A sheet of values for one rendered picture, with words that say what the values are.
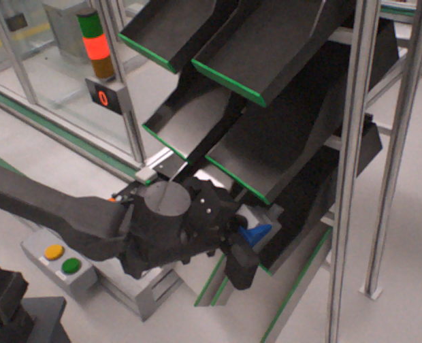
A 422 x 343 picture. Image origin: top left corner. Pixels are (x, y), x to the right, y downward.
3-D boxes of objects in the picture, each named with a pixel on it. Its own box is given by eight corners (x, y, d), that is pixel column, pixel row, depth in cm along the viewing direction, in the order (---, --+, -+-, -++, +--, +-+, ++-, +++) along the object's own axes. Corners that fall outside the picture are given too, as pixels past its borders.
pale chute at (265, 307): (269, 352, 87) (255, 354, 83) (224, 304, 95) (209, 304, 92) (348, 222, 82) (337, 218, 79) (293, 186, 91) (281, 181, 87)
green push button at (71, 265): (70, 279, 109) (67, 273, 108) (60, 270, 111) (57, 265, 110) (84, 267, 111) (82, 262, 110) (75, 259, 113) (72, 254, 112)
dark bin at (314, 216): (271, 277, 75) (255, 260, 69) (220, 232, 83) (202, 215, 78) (383, 148, 78) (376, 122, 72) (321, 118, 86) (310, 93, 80)
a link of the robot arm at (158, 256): (127, 291, 63) (138, 251, 56) (113, 256, 66) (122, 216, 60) (173, 276, 66) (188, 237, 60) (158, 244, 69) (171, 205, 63)
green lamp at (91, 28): (91, 41, 109) (84, 20, 106) (78, 36, 112) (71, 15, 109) (108, 33, 112) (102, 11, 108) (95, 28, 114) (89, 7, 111)
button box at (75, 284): (75, 300, 111) (67, 284, 107) (26, 258, 122) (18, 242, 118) (99, 280, 114) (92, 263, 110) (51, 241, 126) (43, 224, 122)
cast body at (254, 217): (256, 255, 74) (231, 249, 69) (242, 236, 77) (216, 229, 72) (290, 217, 72) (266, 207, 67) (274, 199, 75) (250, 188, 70)
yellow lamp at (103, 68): (103, 80, 116) (97, 61, 112) (90, 74, 118) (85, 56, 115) (119, 71, 118) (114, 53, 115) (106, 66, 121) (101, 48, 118)
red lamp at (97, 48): (97, 61, 112) (91, 41, 109) (84, 56, 115) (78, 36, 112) (114, 53, 115) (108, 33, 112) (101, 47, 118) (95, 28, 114)
